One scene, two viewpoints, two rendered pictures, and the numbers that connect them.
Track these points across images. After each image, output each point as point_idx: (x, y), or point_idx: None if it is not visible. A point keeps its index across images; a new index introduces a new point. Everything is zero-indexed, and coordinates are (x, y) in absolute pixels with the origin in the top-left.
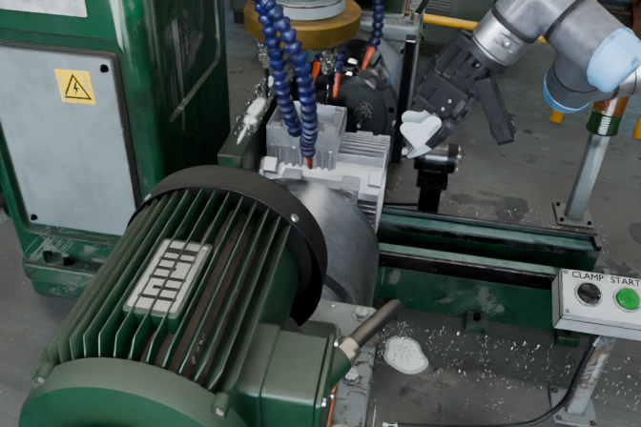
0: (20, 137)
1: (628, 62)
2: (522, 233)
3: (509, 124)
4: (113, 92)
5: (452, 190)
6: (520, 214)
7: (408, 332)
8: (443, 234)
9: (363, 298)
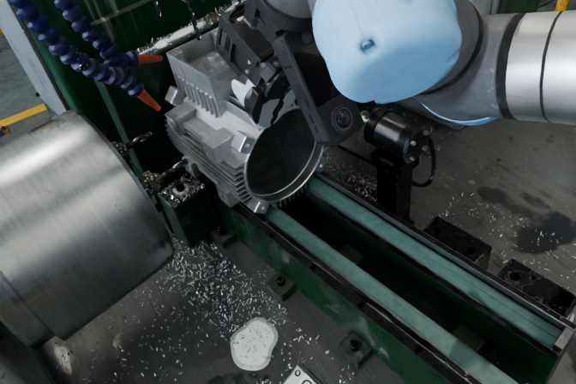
0: (1, 25)
1: (350, 44)
2: (462, 273)
3: (330, 117)
4: None
5: (489, 180)
6: (554, 243)
7: (280, 321)
8: (367, 232)
9: (39, 277)
